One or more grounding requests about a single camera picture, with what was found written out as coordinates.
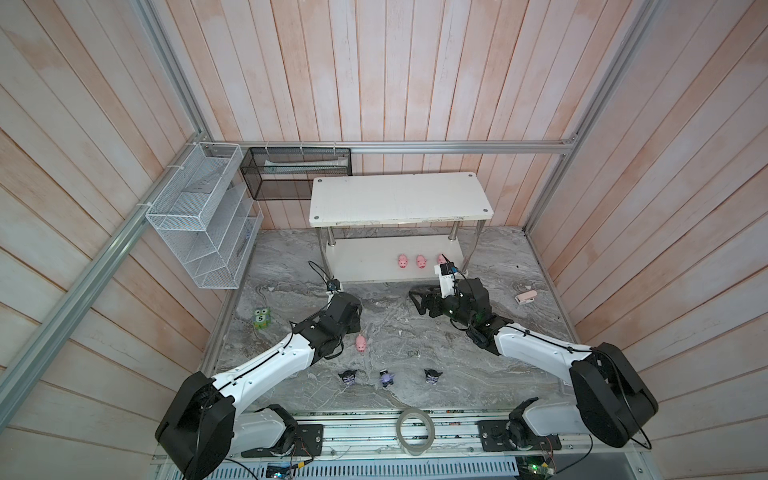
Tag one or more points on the green frog block toy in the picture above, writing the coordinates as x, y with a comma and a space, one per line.
261, 318

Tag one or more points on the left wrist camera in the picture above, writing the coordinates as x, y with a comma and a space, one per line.
333, 286

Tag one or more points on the clear tape roll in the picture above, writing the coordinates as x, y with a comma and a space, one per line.
415, 431

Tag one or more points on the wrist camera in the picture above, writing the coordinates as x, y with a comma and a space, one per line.
447, 278
333, 286

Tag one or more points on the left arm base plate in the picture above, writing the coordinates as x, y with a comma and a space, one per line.
303, 440

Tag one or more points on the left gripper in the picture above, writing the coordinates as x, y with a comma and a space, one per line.
355, 324

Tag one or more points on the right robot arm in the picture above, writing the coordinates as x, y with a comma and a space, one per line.
610, 400

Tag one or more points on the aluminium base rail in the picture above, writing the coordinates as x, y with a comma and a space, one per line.
441, 441

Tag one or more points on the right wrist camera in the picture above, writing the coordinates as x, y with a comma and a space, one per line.
447, 278

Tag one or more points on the pink small toy right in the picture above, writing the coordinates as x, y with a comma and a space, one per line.
526, 297

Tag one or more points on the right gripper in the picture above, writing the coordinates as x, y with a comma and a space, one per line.
428, 298

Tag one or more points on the black mesh basket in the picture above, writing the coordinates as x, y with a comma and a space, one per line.
287, 173

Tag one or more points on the white two-tier shelf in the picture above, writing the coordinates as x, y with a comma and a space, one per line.
364, 223

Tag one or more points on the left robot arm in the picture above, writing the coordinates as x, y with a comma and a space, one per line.
207, 420

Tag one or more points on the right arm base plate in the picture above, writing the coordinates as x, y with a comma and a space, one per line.
513, 435

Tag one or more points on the white wire mesh rack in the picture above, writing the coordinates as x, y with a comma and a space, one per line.
206, 218

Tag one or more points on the purple figure middle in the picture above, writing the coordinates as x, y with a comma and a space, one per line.
386, 378

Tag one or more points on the black purple figure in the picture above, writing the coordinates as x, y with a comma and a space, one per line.
432, 376
348, 377

